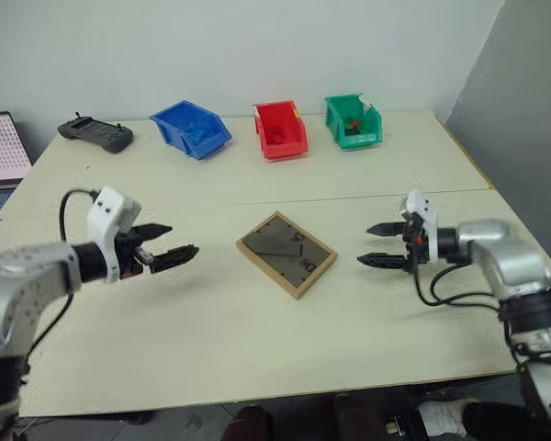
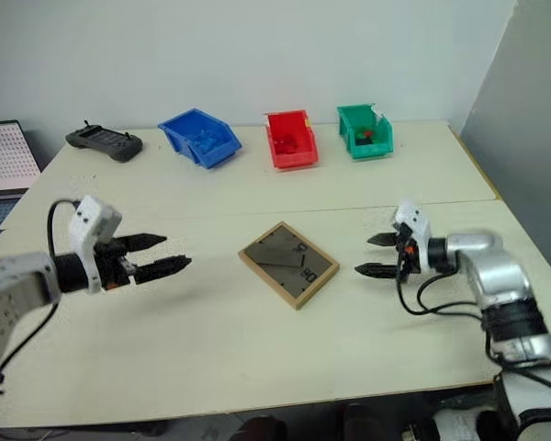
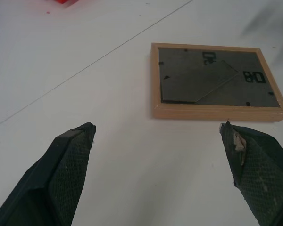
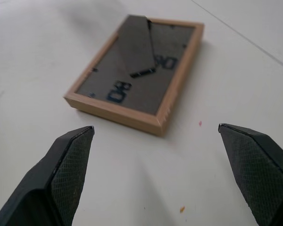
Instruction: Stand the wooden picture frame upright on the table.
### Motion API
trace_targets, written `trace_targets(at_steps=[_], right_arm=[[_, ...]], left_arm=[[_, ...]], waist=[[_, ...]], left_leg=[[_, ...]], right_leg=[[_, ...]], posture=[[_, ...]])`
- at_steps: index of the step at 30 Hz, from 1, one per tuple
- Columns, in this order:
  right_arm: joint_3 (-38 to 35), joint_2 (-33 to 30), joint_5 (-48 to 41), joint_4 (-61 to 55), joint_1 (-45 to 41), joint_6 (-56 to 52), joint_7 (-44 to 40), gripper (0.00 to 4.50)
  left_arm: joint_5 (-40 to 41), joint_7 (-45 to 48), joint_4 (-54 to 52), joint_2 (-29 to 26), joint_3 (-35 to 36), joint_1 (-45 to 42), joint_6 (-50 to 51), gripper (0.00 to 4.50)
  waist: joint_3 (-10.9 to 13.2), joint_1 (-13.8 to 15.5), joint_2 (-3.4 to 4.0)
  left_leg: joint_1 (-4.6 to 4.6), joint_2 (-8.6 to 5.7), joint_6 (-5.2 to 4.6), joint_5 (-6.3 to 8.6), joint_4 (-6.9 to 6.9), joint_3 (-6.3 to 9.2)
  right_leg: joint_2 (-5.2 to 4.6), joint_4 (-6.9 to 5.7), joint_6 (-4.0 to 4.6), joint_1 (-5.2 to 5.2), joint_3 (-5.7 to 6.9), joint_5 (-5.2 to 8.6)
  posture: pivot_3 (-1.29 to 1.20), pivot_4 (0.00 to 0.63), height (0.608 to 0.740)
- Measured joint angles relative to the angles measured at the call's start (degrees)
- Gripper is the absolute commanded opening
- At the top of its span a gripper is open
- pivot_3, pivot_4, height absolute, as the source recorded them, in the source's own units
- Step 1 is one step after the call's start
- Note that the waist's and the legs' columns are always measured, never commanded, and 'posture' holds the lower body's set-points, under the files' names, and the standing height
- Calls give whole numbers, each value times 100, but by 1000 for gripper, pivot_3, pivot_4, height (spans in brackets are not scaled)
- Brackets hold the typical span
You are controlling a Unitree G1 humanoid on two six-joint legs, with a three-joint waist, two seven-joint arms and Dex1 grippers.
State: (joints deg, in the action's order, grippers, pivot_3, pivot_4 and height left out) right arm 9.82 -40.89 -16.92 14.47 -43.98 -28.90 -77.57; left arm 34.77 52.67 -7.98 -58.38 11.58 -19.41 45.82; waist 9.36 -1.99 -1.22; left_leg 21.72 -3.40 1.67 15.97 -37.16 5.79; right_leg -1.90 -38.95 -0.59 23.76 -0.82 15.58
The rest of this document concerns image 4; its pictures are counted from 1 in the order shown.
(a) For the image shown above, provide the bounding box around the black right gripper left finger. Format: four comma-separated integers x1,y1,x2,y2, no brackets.
0,125,95,226

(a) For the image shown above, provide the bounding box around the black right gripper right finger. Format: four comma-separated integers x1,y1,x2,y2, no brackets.
217,123,283,226

